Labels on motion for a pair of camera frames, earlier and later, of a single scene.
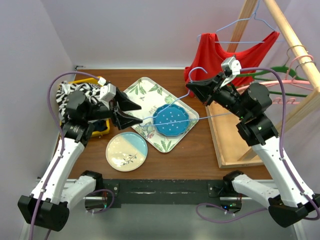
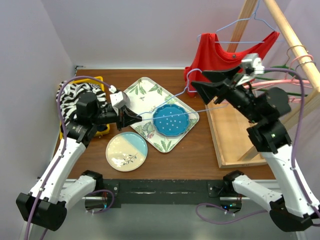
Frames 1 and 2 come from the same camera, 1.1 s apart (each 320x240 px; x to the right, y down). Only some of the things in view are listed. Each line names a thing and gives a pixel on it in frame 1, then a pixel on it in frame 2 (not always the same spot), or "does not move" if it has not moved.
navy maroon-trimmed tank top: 100,125 does not move
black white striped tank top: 92,92 does not move
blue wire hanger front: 178,101 → 186,89
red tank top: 237,69 does not move
